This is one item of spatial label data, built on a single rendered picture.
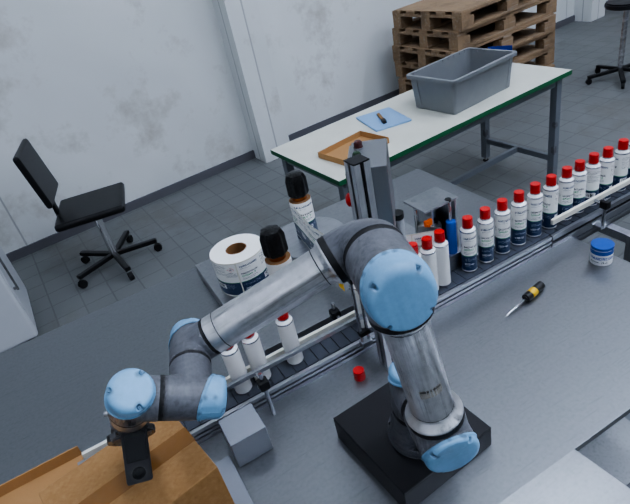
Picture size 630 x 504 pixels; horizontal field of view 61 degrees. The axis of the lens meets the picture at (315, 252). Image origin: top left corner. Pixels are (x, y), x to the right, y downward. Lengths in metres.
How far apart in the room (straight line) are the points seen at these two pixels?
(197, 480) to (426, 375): 0.50
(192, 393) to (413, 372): 0.38
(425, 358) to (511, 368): 0.70
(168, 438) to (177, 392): 0.35
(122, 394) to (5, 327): 2.97
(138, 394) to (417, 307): 0.45
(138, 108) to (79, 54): 0.62
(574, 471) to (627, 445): 0.86
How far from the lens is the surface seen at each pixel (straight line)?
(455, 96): 3.39
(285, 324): 1.54
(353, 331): 1.71
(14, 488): 1.82
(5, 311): 3.79
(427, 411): 1.06
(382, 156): 1.33
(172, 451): 1.24
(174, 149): 5.25
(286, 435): 1.55
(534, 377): 1.62
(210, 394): 0.93
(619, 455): 2.26
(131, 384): 0.91
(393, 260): 0.82
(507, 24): 5.77
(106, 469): 1.28
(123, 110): 5.05
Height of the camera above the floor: 2.01
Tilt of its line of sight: 32 degrees down
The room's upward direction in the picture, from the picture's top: 13 degrees counter-clockwise
